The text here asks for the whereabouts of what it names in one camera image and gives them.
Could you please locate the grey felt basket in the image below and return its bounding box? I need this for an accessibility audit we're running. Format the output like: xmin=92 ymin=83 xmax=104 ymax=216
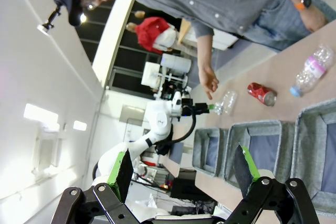
xmin=225 ymin=120 xmax=283 ymax=191
xmin=289 ymin=100 xmax=336 ymax=224
xmin=192 ymin=126 xmax=228 ymax=178

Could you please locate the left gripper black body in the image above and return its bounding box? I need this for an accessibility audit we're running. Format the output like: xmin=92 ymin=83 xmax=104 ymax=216
xmin=183 ymin=102 xmax=209 ymax=116

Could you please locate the crushed clear plastic bottle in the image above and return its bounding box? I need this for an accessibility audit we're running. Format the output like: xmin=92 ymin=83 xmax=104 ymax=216
xmin=213 ymin=90 xmax=238 ymax=116

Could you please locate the background person in red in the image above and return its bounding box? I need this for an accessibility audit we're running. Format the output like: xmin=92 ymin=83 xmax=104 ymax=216
xmin=125 ymin=16 xmax=177 ymax=55

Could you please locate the person's right hand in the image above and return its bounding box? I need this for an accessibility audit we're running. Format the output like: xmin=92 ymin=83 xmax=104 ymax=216
xmin=198 ymin=65 xmax=220 ymax=101

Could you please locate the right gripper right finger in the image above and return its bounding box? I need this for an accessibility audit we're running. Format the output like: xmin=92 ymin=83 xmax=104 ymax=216
xmin=225 ymin=144 xmax=321 ymax=224

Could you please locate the red soda can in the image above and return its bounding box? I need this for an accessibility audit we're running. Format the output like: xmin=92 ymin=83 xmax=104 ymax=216
xmin=246 ymin=82 xmax=278 ymax=107

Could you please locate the person's left hand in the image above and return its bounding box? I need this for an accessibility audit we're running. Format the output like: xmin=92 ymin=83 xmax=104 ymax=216
xmin=299 ymin=5 xmax=329 ymax=34

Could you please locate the white lab machine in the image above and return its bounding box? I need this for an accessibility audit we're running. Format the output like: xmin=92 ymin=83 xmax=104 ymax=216
xmin=141 ymin=52 xmax=193 ymax=91

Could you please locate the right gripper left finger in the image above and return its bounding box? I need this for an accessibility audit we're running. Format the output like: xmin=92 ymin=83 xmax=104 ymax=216
xmin=52 ymin=147 xmax=140 ymax=224

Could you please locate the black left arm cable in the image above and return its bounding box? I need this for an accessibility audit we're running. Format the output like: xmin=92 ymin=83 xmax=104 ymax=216
xmin=154 ymin=108 xmax=198 ymax=154

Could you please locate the large bright ceiling light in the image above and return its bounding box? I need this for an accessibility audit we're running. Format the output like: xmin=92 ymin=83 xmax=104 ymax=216
xmin=23 ymin=102 xmax=59 ymax=131

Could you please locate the small bright ceiling light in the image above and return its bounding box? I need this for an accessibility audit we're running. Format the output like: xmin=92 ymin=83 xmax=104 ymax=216
xmin=72 ymin=120 xmax=88 ymax=131

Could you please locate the person's right forearm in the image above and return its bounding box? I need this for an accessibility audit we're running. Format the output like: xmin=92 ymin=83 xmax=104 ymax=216
xmin=195 ymin=28 xmax=215 ymax=71

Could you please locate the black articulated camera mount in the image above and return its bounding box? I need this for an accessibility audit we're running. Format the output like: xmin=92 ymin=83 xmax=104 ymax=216
xmin=36 ymin=3 xmax=64 ymax=35

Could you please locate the blue cap water bottle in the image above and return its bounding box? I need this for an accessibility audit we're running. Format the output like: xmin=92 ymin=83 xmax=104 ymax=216
xmin=289 ymin=44 xmax=336 ymax=98

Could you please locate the orange band smartwatch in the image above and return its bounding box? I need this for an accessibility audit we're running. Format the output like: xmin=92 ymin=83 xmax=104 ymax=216
xmin=295 ymin=0 xmax=313 ymax=10

